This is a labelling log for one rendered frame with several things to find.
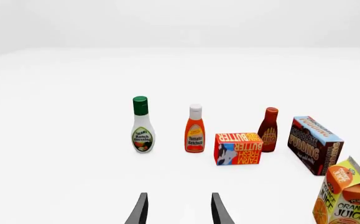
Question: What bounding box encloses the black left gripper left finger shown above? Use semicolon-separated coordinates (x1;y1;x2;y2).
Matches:
124;192;149;224

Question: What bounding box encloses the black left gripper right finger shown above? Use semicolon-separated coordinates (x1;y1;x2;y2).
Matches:
211;192;236;224

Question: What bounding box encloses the orange juice carton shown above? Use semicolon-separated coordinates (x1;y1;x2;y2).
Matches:
312;155;360;224

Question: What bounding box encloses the red butter box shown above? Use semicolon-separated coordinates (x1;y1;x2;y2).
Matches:
214;132;264;166

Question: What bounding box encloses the orange tomato ketchup bottle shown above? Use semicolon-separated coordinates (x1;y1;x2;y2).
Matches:
184;103;206;154

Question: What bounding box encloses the white ranch dressing bottle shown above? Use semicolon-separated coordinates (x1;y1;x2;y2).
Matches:
131;95;156;154

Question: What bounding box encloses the brown BBQ sauce bottle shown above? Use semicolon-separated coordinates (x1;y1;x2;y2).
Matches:
257;106;279;153

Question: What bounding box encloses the brown chocolate pudding box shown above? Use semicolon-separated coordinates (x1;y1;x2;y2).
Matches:
287;116;345;176

